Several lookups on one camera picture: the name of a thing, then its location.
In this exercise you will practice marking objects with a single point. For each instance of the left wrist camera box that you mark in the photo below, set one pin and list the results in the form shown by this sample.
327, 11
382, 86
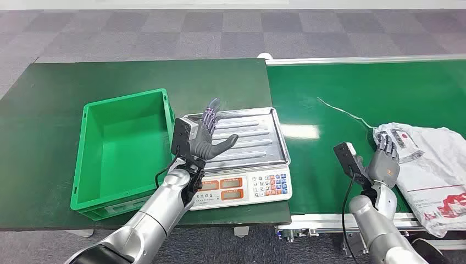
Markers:
182, 136

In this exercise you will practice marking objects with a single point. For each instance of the white table leg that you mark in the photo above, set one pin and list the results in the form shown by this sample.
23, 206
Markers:
80, 233
241, 231

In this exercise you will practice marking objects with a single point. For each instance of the white electronic scale steel tray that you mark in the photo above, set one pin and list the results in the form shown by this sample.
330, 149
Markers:
251, 138

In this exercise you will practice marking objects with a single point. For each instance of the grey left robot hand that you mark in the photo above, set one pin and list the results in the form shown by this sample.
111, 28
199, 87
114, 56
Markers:
204, 145

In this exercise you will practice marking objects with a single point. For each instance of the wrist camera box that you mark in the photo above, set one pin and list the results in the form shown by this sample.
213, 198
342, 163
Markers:
182, 136
346, 156

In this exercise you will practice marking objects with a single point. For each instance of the white round cap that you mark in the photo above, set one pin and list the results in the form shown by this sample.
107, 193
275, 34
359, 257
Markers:
265, 56

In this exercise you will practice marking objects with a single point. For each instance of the green conveyor belt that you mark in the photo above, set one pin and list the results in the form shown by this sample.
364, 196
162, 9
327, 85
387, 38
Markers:
364, 91

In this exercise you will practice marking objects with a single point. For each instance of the black round base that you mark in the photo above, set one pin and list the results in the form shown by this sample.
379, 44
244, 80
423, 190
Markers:
433, 251

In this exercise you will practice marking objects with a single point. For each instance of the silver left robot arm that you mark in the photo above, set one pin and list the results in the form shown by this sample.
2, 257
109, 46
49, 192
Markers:
160, 215

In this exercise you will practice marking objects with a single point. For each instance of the white plastic mailer package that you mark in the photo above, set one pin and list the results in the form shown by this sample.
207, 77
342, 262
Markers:
433, 171

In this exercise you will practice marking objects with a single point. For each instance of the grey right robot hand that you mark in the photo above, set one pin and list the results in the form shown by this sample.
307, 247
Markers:
382, 169

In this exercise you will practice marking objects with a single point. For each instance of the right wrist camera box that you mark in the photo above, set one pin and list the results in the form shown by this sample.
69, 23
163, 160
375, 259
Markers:
346, 156

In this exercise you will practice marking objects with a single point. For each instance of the green plastic crate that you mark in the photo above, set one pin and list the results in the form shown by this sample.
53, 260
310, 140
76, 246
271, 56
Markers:
123, 145

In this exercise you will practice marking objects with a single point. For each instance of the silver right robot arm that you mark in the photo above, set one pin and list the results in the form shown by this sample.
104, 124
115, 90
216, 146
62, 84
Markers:
375, 226

